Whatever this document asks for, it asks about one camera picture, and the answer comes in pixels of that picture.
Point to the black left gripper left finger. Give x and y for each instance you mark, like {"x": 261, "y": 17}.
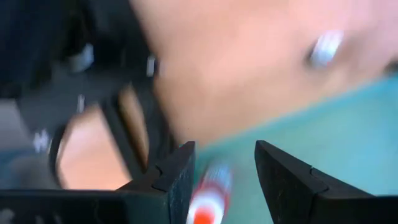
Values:
{"x": 180, "y": 174}

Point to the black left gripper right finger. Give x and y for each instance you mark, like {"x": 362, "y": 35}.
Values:
{"x": 286, "y": 186}

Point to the red-labelled white tube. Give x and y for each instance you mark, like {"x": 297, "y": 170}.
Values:
{"x": 208, "y": 199}

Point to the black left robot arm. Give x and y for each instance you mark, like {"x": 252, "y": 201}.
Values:
{"x": 37, "y": 37}

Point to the teal plastic bin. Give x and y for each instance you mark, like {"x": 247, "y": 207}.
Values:
{"x": 326, "y": 140}

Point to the black metal table frame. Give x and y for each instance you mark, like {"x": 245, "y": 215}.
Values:
{"x": 158, "y": 124}

